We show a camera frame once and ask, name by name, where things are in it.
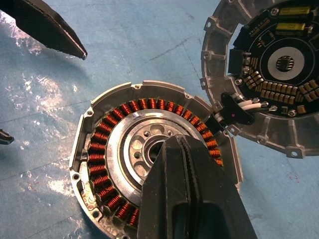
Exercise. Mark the motor cover with circuit board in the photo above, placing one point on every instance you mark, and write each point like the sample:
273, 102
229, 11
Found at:
286, 62

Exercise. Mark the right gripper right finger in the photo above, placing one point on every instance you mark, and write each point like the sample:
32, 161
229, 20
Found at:
219, 199

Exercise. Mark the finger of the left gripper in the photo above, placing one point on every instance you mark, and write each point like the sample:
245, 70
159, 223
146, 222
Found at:
45, 25
5, 138

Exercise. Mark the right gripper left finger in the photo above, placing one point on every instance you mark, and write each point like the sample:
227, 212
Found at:
162, 186

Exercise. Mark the motor housing with copper windings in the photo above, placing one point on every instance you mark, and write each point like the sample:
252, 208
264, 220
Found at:
159, 85

